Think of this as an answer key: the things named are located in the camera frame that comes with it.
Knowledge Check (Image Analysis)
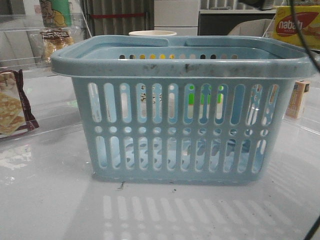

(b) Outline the white paper cup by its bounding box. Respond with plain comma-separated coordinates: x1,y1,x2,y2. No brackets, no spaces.
128,30,177,37

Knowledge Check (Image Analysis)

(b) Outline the yellow nabati wafer box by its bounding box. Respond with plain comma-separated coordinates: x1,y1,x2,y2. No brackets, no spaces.
272,5,320,50

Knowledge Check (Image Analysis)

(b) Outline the brown cracker snack packet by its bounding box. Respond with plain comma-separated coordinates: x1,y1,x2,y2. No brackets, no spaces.
0,69,39,139

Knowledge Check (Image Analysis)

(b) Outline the small beige snack box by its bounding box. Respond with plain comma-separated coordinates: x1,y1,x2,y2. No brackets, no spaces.
285,80,311,119

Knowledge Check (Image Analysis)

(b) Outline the white drawer cabinet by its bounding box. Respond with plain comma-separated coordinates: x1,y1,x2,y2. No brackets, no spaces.
154,0,200,36

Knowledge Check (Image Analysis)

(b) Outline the black cable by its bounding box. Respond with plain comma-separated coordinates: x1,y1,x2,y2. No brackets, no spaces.
289,0,320,76

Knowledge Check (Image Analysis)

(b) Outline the clear acrylic shelf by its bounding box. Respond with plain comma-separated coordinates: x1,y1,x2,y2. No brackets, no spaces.
0,12,91,78

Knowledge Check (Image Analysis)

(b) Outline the green snack package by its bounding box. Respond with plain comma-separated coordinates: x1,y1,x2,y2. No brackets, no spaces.
187,84,224,105

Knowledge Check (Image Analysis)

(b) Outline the green cartoon snack bag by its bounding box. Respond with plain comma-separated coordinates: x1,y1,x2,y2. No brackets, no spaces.
39,0,72,28

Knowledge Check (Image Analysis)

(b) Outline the light blue plastic basket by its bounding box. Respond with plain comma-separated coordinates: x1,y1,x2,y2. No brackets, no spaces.
51,35,315,185

